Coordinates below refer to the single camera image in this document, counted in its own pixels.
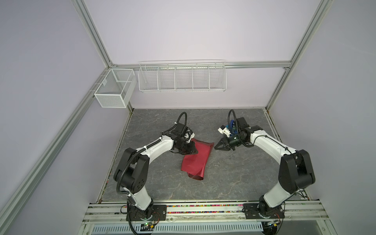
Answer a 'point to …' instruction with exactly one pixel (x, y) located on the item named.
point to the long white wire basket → (180, 76)
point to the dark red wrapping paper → (194, 164)
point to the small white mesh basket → (115, 90)
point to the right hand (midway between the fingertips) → (216, 149)
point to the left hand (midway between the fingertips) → (196, 154)
